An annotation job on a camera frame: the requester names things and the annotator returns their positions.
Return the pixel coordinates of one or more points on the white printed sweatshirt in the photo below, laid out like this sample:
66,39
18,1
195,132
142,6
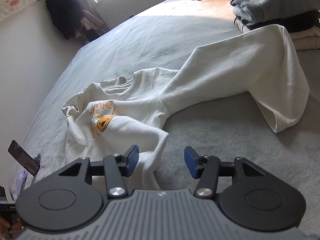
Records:
140,105

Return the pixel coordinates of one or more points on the phone holder clamp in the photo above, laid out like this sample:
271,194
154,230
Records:
38,160

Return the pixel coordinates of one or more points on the dark hanging coat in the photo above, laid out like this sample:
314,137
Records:
63,12

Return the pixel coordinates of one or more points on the pink hanging garment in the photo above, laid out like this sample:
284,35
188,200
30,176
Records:
91,21

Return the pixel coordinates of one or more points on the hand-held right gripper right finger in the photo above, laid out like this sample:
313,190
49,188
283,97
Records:
191,162

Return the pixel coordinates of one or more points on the lavender cloth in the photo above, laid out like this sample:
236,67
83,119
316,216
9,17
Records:
18,182

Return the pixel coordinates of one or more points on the black phone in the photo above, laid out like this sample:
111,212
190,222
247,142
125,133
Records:
22,158

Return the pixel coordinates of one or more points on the black folded garment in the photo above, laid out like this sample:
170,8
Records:
295,22

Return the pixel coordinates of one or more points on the wall unit with cloth cover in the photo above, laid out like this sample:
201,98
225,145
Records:
15,3

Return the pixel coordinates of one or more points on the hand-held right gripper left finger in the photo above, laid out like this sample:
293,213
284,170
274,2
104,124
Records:
132,161

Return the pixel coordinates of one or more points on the bed with grey sheet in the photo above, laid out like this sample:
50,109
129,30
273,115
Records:
150,42

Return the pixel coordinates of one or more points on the person's left hand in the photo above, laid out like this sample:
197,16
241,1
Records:
17,226

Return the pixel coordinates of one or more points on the grey folded sweater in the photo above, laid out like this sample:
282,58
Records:
275,0

